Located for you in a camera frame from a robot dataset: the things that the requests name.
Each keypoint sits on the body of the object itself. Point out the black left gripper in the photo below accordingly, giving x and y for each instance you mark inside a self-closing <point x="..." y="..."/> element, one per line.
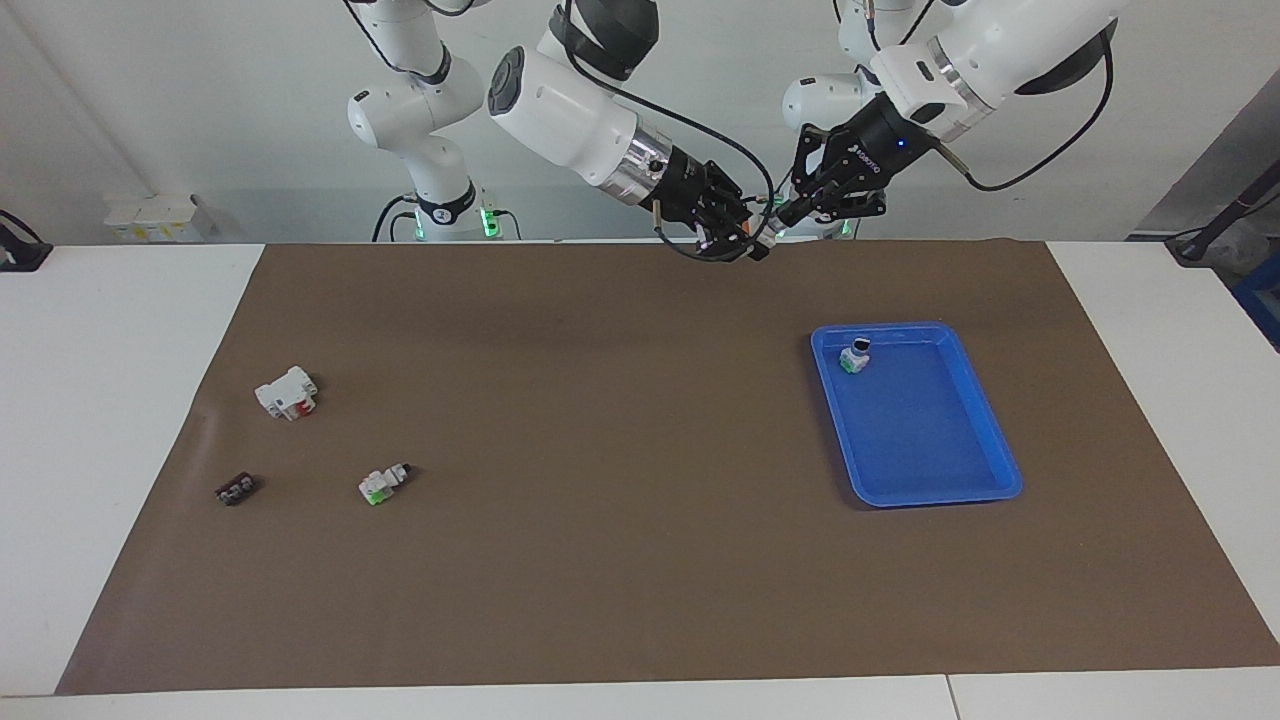
<point x="880" y="145"/>

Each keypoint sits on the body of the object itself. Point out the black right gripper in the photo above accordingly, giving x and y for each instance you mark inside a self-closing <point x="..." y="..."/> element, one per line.
<point x="685" y="185"/>

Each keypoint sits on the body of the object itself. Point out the orange-backed selector switch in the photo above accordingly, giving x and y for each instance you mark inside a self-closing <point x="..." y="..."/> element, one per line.
<point x="762" y="238"/>

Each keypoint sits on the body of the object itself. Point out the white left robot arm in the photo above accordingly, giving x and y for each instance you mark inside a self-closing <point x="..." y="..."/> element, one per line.
<point x="1000" y="50"/>

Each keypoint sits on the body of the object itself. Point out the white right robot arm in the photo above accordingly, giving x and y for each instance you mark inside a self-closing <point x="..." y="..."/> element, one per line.
<point x="560" y="110"/>

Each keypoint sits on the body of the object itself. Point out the blue plastic tray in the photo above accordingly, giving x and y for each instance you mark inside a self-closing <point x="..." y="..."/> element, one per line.
<point x="920" y="430"/>

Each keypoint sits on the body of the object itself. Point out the brown table mat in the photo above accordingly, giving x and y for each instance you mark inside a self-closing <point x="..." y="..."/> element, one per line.
<point x="600" y="500"/>

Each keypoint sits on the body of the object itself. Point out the blue crate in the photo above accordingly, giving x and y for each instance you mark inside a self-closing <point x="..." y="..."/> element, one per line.
<point x="1262" y="300"/>

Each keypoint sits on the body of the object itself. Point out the white circuit breaker red lever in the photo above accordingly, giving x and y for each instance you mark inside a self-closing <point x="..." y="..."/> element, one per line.
<point x="285" y="393"/>

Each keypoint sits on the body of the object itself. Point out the dark brown terminal block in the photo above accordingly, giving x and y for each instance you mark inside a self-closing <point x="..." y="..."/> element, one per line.
<point x="236" y="490"/>

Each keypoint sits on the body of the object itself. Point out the white box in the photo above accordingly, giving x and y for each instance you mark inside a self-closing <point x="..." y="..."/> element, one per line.
<point x="155" y="218"/>

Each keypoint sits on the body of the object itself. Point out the upright green-backed selector switch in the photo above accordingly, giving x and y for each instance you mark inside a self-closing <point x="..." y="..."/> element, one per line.
<point x="855" y="357"/>

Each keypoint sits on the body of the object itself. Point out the lying green-backed selector switch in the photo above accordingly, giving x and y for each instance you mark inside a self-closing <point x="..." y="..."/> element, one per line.
<point x="380" y="486"/>

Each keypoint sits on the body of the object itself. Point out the black bracket on table edge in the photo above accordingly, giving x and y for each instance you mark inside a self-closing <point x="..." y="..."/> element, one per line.
<point x="20" y="250"/>

